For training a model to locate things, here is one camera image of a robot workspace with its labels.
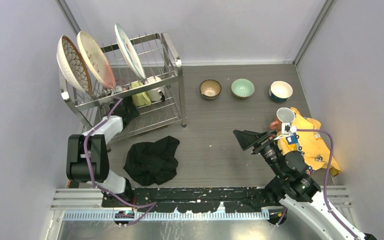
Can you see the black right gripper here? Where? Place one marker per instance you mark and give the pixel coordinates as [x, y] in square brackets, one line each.
[247, 138]

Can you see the dark blue bowl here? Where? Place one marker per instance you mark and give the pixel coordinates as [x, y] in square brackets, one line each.
[280, 91]

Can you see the white ribbed mug black handle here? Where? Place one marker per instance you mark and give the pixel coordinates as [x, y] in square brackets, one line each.
[157, 94]

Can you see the light green mug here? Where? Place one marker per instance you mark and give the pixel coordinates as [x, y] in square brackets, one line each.
[142, 98]

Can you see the watermelon pattern plate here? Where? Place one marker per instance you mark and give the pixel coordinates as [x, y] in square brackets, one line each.
[128, 52]

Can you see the pink and cream plate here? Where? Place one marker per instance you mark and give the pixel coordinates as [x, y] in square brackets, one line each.
[95, 60]

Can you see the flower pattern brown-rim plate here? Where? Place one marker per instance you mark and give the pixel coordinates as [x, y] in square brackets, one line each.
[73, 66]

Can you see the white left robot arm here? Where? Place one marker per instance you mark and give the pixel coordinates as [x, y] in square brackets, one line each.
[87, 158]

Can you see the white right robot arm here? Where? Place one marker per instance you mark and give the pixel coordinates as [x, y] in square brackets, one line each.
[294, 188]

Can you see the metal dish rack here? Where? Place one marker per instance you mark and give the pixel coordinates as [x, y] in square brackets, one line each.
[159, 57]

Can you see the mint green bowl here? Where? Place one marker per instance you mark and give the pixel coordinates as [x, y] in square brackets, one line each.
[242, 88]

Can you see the brown bowl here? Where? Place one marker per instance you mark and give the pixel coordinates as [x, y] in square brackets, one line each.
[210, 89]

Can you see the yellow cartoon cloth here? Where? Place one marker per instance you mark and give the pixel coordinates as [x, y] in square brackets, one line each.
[311, 145]

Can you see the black cloth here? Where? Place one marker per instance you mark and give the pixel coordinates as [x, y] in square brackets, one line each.
[149, 163]

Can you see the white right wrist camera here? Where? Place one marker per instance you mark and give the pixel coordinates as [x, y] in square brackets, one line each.
[287, 130]

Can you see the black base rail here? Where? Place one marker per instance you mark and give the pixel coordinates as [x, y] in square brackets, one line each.
[246, 199]

